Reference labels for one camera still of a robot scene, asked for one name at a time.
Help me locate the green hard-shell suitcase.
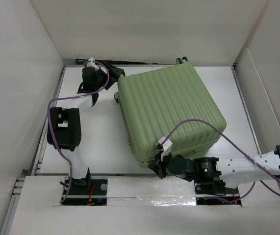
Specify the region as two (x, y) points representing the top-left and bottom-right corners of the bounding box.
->
(117, 57), (227, 167)

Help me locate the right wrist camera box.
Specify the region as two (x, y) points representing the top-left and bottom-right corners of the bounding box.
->
(156, 136), (173, 159)

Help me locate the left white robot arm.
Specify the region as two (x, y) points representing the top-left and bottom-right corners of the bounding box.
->
(47, 59), (125, 195)

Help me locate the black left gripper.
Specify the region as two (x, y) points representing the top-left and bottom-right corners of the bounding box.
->
(94, 61), (124, 91)

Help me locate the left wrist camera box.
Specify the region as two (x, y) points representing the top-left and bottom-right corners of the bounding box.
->
(83, 57), (100, 71)

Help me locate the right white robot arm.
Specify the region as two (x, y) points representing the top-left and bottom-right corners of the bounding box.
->
(148, 145), (280, 192)

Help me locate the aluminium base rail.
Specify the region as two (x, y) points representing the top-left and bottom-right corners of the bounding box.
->
(9, 176), (252, 235)

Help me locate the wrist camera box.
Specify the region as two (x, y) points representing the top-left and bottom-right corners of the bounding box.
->
(156, 136), (173, 159)
(83, 57), (100, 71)

